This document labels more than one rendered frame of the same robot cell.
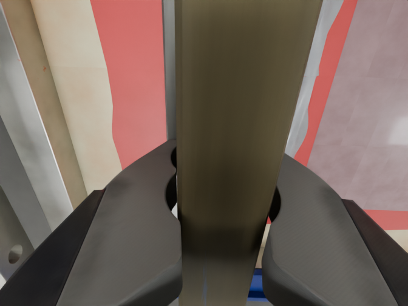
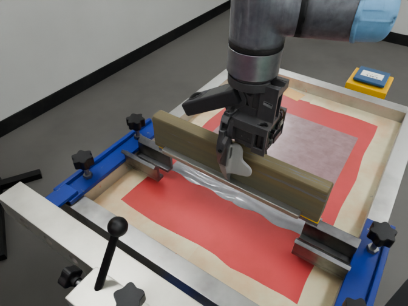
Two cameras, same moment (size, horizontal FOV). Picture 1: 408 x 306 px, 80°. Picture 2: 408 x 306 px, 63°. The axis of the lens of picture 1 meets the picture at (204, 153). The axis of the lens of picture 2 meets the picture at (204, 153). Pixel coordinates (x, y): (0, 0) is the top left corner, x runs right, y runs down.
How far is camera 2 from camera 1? 58 cm
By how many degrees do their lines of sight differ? 69
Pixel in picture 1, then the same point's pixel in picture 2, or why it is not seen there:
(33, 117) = (197, 270)
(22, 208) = not seen: outside the picture
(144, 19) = (193, 221)
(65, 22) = (175, 246)
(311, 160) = not seen: hidden behind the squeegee
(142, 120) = (230, 248)
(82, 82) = (197, 258)
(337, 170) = not seen: hidden behind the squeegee
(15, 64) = (176, 256)
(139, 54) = (203, 230)
